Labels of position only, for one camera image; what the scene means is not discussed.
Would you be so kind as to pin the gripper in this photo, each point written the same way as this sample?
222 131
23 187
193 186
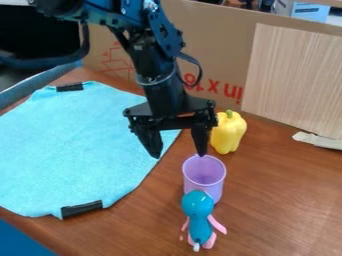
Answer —
167 101

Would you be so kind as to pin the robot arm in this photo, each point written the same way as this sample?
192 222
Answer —
147 36

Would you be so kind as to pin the purple cylinder cup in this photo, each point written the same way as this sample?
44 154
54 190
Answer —
206 178

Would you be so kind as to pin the blue cloth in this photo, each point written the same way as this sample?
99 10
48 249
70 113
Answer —
67 143

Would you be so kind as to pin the yellow toy pepper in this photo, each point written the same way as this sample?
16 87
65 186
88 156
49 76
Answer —
229 133

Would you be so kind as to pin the teal and pink toy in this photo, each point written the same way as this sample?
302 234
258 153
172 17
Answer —
199 218

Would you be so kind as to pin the cardboard box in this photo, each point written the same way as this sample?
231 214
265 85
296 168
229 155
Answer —
218 43

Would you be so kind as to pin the wooden board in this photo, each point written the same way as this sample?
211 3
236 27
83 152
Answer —
294 80

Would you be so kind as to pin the beige paper scrap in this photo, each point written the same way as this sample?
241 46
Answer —
318 140

